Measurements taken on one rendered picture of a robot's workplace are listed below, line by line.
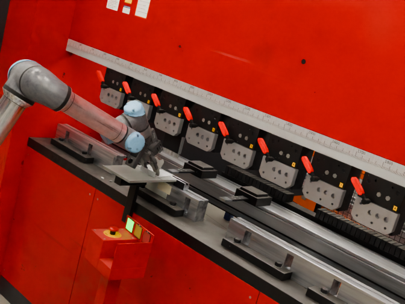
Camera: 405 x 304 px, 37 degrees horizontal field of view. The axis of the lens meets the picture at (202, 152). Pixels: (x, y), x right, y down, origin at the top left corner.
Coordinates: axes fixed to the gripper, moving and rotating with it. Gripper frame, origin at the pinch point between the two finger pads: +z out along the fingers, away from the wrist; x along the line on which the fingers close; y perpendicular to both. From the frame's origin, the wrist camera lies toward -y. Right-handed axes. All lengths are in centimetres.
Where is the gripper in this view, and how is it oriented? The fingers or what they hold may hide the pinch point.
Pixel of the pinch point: (150, 172)
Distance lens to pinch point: 257.3
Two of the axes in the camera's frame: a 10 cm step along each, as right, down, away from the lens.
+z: 1.8, 7.1, 6.9
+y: 6.1, -6.3, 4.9
